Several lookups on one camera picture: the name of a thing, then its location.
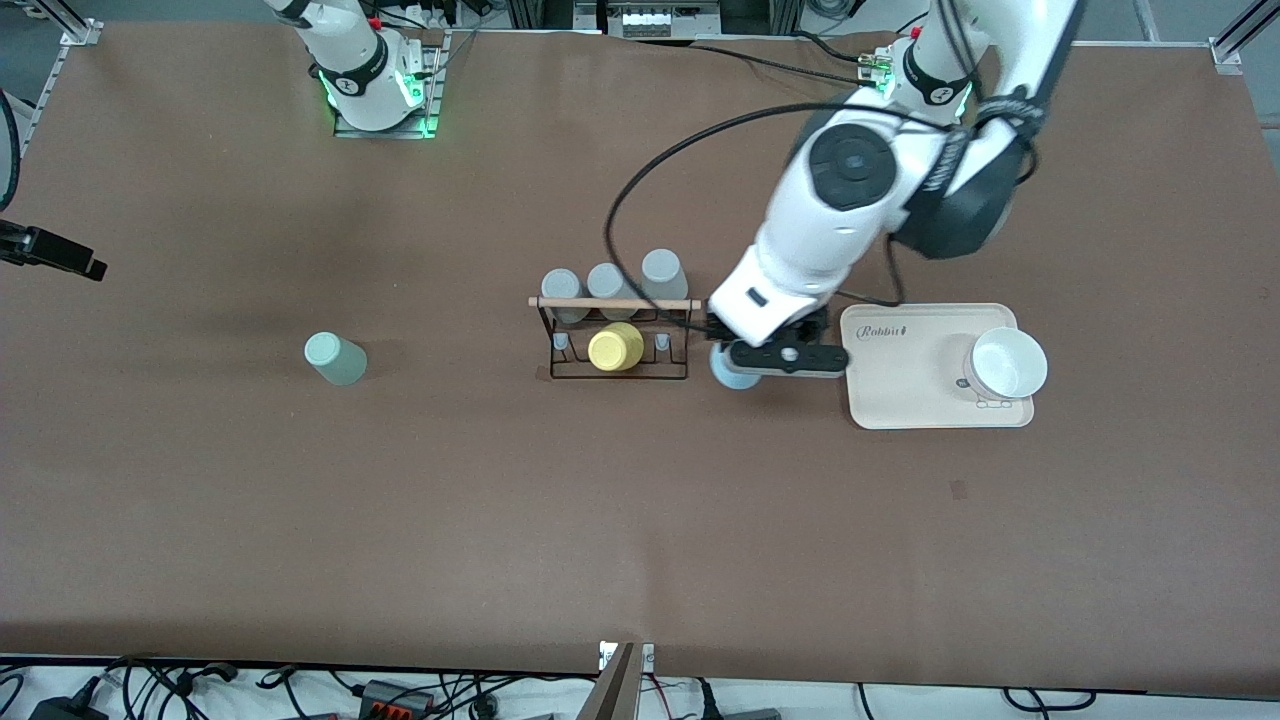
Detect yellow plastic cup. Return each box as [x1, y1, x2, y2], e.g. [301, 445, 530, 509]
[587, 322, 644, 374]

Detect beige plastic tray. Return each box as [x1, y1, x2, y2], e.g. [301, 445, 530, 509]
[840, 303, 1036, 431]

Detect light blue plastic cup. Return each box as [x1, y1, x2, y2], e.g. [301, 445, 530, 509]
[709, 342, 767, 392]

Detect black loose cable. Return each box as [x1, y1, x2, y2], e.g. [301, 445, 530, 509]
[1003, 687, 1098, 714]

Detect black power adapter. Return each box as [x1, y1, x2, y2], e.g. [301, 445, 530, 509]
[28, 680, 107, 720]

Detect white bowl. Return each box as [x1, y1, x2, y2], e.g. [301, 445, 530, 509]
[970, 327, 1049, 401]

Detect tangled black floor cables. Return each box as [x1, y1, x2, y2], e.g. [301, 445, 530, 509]
[100, 655, 341, 720]

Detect black wire rack wooden bar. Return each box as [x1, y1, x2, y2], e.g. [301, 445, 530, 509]
[528, 296, 703, 381]

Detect small white kitchen scale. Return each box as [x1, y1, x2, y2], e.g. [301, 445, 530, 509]
[961, 340, 1014, 411]

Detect black plug block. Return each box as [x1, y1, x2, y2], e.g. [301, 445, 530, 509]
[692, 680, 783, 720]

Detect mint green plastic cup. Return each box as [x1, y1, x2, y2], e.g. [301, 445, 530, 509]
[304, 332, 369, 387]

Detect black table cable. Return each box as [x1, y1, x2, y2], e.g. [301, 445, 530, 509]
[790, 32, 873, 65]
[625, 36, 889, 89]

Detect grey socket strip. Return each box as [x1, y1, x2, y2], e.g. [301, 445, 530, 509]
[605, 0, 723, 39]

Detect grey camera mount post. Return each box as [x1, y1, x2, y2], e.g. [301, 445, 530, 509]
[578, 641, 656, 720]

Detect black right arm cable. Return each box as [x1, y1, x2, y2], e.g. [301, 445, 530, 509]
[0, 88, 23, 213]

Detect black power strip red switches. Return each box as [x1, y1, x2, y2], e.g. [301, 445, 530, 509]
[358, 678, 433, 718]

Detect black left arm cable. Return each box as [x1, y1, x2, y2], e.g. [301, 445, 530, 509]
[604, 60, 1043, 311]

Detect grey plastic cup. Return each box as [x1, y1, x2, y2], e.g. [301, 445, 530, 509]
[640, 248, 690, 303]
[540, 268, 589, 325]
[586, 262, 641, 321]

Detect aluminium frame profile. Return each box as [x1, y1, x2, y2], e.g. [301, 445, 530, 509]
[28, 0, 103, 47]
[1208, 0, 1280, 77]

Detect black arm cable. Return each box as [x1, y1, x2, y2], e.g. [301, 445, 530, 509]
[0, 88, 23, 213]
[604, 60, 1043, 311]

